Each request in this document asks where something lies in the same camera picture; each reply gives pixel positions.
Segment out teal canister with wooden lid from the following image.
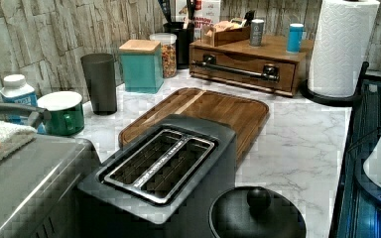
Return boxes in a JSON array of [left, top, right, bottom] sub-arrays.
[[119, 40, 164, 93]]

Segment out dark grey plastic tumbler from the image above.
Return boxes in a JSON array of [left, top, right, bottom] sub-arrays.
[[80, 53, 117, 115]]

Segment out grey can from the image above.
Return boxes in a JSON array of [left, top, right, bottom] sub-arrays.
[[249, 19, 265, 47]]

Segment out clear cereal jar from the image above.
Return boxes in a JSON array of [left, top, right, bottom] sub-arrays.
[[150, 33, 177, 78]]

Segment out wooden cutting board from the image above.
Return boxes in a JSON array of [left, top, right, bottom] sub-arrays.
[[118, 87, 269, 167]]

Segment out white cereal box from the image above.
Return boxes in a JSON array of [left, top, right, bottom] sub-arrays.
[[173, 0, 221, 40]]

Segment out black pot lid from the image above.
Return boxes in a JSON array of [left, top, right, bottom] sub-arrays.
[[209, 186, 307, 238]]

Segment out black metal drawer handle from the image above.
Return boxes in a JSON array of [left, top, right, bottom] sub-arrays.
[[191, 55, 280, 82]]

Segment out wooden tea bag tray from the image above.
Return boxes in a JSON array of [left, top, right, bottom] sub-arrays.
[[200, 21, 250, 47]]

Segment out black two-slot toaster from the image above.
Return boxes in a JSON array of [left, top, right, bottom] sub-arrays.
[[78, 114, 236, 238]]

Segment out blue can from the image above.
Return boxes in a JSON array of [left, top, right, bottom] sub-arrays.
[[287, 23, 304, 53]]

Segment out black utensil holder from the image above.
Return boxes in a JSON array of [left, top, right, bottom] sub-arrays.
[[163, 22, 194, 69]]

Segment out wooden drawer box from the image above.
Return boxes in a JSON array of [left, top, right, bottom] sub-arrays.
[[190, 35, 313, 97]]

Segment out white paper towel roll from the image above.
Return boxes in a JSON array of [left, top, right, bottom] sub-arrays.
[[308, 0, 380, 98]]

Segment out white and blue bottle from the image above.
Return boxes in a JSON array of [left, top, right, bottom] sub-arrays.
[[0, 74, 38, 106]]

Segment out stainless steel appliance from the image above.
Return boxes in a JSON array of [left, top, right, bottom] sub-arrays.
[[0, 135, 99, 238]]

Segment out grey appliance handle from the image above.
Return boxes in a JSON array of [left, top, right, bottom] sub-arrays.
[[0, 102, 52, 128]]

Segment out black paper towel holder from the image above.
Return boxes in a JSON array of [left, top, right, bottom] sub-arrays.
[[299, 61, 369, 107]]

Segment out green mug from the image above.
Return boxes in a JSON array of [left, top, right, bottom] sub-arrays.
[[38, 91, 84, 136]]

